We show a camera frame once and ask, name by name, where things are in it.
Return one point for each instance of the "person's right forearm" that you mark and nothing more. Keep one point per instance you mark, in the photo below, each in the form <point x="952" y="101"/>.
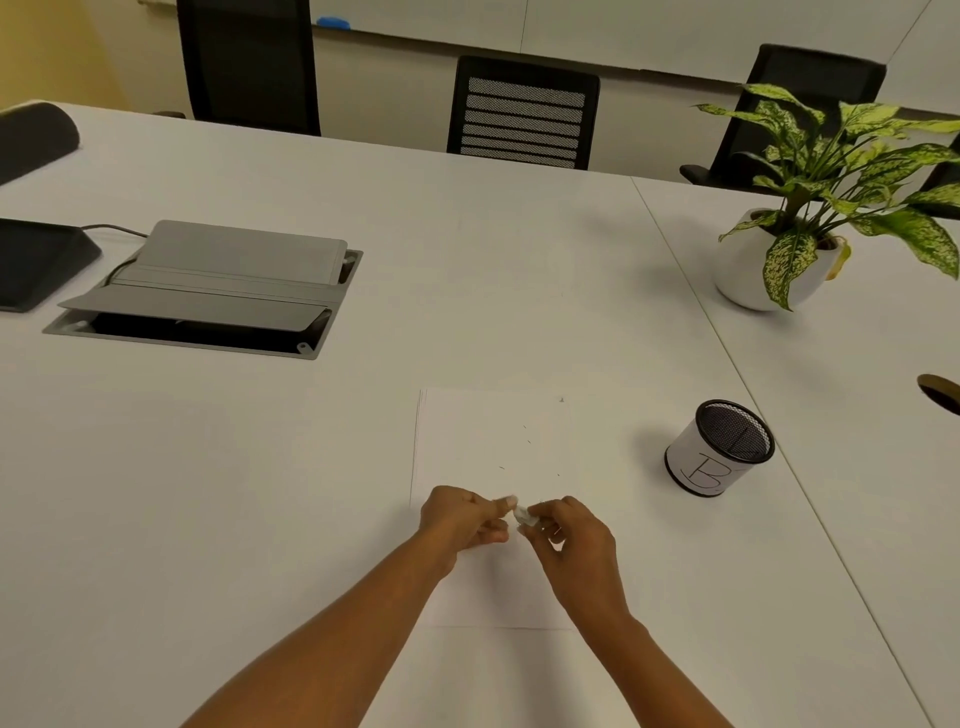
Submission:
<point x="645" y="675"/>

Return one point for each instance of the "black office chair with armrests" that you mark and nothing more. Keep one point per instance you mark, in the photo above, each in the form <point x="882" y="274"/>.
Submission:
<point x="795" y="75"/>

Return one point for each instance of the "black padded chair headrest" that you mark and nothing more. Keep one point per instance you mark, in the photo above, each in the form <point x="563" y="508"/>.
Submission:
<point x="30" y="139"/>

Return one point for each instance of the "black tall-back office chair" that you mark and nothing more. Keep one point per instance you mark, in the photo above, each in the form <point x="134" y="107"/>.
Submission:
<point x="247" y="67"/>

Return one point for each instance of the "blue whiteboard eraser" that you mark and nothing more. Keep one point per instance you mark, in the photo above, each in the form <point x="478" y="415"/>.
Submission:
<point x="332" y="22"/>

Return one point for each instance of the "person's left forearm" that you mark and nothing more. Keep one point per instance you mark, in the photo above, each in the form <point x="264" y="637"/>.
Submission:
<point x="337" y="645"/>

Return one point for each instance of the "person's left thumb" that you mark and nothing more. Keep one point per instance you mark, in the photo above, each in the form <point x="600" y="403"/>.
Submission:
<point x="495" y="504"/>

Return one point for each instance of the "person's right hand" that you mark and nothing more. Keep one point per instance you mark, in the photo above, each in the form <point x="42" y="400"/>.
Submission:
<point x="581" y="555"/>

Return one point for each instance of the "black wedge-shaped device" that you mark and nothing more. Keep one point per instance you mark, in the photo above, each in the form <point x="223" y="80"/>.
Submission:
<point x="34" y="262"/>

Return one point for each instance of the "black mesh pen cup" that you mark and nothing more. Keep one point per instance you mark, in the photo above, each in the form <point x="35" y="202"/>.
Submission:
<point x="709" y="469"/>

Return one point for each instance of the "person's left hand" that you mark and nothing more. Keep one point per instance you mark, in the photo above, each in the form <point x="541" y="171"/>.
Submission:
<point x="450" y="521"/>

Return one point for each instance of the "small white eraser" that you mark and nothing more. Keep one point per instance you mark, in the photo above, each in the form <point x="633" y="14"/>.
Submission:
<point x="523" y="514"/>

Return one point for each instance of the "green speckled leafy plant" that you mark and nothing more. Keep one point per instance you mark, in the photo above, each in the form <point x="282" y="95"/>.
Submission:
<point x="832" y="161"/>

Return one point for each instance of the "white paper sheet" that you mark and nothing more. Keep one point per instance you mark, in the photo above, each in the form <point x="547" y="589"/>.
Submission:
<point x="487" y="442"/>

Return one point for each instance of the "brown round table grommet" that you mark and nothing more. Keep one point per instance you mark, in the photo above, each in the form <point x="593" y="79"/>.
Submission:
<point x="943" y="391"/>

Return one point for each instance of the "person's right thumb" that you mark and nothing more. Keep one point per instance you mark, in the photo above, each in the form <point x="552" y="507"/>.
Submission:
<point x="544" y="511"/>

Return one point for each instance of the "black slatted mesh chair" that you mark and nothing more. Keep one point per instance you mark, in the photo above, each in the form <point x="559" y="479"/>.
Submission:
<point x="525" y="112"/>

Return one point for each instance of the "white round plant pot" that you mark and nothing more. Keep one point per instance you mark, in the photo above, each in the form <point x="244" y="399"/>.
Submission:
<point x="739" y="277"/>

